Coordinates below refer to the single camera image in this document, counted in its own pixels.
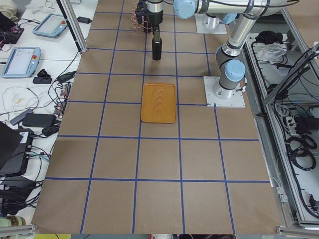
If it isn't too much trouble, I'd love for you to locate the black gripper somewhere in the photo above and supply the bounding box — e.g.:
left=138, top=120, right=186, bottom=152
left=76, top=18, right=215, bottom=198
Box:
left=146, top=10, right=163, bottom=44

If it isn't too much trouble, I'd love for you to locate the dark wine bottle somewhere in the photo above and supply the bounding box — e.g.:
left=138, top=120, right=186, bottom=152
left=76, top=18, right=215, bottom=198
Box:
left=152, top=38, right=162, bottom=60

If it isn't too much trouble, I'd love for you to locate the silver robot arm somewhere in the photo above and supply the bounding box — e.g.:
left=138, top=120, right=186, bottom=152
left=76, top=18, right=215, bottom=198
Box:
left=202, top=13, right=237, bottom=28
left=173, top=0, right=298, bottom=99

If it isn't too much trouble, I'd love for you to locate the wooden tray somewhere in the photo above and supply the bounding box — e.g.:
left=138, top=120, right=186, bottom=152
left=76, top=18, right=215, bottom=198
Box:
left=141, top=83, right=176, bottom=123

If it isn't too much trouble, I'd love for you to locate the black power adapter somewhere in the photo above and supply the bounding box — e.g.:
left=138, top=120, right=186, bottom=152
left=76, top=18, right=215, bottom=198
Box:
left=77, top=16, right=92, bottom=24

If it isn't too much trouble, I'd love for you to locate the far teach pendant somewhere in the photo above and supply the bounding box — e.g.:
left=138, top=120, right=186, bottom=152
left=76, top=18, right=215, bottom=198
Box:
left=32, top=13, right=67, bottom=38

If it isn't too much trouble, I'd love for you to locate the teach pendant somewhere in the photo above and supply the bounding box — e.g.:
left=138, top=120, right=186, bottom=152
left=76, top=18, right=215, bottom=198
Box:
left=1, top=47, right=41, bottom=79
left=32, top=13, right=67, bottom=38

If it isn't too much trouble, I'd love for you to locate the near teach pendant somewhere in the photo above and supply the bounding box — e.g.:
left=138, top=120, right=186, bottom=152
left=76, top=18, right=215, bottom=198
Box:
left=1, top=47, right=41, bottom=79

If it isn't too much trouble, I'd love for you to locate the black power brick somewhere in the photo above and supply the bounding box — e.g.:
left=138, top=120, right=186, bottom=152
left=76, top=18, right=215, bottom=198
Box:
left=22, top=113, right=57, bottom=127

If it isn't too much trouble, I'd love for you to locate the black laptop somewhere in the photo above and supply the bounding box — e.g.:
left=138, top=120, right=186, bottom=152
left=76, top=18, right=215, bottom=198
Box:
left=0, top=123, right=33, bottom=177

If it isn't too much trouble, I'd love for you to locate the copper wire bottle basket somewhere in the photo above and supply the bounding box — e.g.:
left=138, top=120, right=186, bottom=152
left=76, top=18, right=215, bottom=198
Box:
left=131, top=0, right=152, bottom=33

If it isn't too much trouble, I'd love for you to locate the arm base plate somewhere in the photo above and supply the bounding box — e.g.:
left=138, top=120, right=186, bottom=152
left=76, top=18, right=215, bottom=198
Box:
left=203, top=76, right=245, bottom=108
left=195, top=14, right=227, bottom=35

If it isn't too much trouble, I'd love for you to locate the aluminium frame post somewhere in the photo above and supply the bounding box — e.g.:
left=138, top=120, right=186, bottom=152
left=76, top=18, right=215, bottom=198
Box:
left=57, top=0, right=87, bottom=54

